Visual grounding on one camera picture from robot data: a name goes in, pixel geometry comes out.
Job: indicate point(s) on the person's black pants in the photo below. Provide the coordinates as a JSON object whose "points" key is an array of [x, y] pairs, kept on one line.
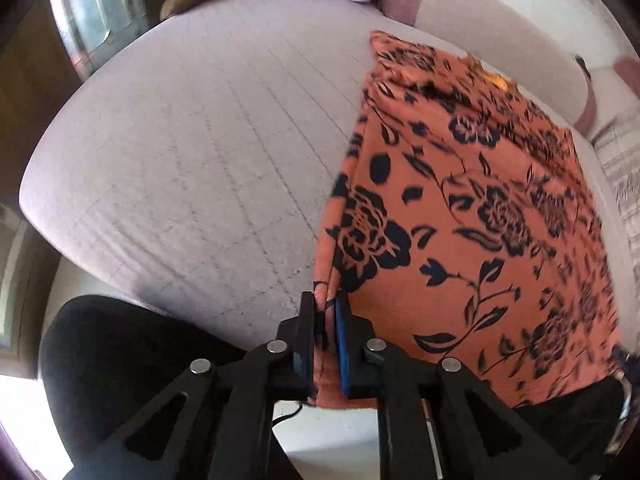
{"points": [[100, 360]]}

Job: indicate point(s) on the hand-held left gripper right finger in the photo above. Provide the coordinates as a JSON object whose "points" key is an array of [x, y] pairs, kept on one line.
{"points": [[343, 345]]}

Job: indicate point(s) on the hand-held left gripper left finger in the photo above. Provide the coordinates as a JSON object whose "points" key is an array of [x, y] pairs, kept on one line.
{"points": [[305, 340]]}

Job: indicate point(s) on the glass window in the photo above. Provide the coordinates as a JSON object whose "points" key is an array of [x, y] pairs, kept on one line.
{"points": [[95, 15]]}

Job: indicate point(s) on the striped beige cushion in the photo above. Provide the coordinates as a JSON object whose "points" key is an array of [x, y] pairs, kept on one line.
{"points": [[625, 180]]}

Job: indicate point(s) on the pink fabric sofa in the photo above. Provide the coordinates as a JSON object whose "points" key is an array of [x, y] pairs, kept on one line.
{"points": [[175, 160]]}

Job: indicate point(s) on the orange black floral garment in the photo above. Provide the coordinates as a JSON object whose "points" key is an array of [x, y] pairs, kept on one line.
{"points": [[450, 210]]}

